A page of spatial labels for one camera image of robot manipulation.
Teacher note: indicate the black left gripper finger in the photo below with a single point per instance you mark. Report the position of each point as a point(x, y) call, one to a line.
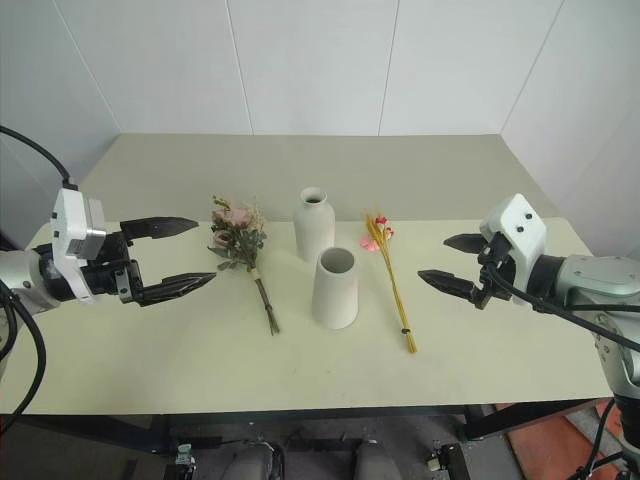
point(175, 287)
point(160, 227)

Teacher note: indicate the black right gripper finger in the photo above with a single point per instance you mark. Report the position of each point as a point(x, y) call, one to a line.
point(450, 285)
point(465, 243)

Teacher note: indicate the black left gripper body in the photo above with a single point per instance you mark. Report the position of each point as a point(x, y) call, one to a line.
point(107, 280)

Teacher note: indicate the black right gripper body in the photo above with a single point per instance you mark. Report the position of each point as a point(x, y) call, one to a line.
point(500, 277)

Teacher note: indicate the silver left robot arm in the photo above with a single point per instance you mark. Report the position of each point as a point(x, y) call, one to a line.
point(20, 280)

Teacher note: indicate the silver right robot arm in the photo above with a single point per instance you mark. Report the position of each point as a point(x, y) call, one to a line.
point(590, 280)

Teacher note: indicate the white tapered vase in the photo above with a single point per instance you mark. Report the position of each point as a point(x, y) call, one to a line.
point(336, 300)

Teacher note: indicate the white bottle-shaped vase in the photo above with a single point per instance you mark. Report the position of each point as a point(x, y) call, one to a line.
point(314, 230)

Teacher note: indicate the yellow wheat flower bunch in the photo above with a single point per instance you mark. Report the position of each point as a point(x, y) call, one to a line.
point(390, 270)

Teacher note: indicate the pink flower bouquet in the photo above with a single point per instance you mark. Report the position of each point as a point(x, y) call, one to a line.
point(240, 235)

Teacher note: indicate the grey rounded shape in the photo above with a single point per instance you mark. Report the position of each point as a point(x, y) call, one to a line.
point(255, 462)
point(374, 462)

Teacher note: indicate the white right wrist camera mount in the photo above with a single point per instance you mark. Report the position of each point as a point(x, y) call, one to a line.
point(520, 230)

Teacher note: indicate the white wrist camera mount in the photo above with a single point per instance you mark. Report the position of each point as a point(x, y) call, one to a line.
point(520, 230)
point(69, 220)

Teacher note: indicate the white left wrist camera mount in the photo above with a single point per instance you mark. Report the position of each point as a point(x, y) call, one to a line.
point(69, 220)

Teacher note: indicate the black table frame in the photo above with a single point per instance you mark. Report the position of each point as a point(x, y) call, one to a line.
point(125, 430)

